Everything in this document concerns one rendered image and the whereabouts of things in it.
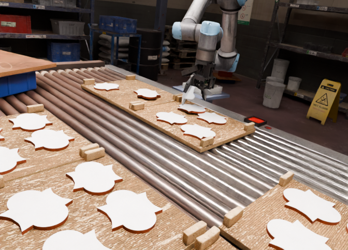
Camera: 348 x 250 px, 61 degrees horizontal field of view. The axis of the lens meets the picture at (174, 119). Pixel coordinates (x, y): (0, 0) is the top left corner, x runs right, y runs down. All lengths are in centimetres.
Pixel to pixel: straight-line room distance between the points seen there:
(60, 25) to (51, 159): 479
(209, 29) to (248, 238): 81
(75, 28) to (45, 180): 502
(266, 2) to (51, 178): 632
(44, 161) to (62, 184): 13
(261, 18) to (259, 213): 622
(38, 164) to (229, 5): 120
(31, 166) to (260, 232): 59
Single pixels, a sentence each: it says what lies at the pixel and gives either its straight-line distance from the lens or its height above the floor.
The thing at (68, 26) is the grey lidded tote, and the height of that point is 79.
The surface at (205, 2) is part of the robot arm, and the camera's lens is 157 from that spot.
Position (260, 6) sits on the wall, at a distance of 690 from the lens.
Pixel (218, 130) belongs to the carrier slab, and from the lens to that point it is 119.
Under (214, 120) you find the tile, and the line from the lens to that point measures 125.
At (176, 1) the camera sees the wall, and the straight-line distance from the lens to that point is 762.
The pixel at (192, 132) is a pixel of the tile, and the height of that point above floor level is 95.
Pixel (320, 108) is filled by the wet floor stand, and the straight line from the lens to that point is 479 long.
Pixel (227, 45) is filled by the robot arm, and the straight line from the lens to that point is 179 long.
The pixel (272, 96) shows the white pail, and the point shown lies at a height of 19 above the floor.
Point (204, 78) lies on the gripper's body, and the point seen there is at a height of 111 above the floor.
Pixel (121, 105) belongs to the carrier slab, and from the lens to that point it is 132.
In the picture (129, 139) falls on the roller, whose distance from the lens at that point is 107.
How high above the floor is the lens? 138
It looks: 21 degrees down
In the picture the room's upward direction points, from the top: 7 degrees clockwise
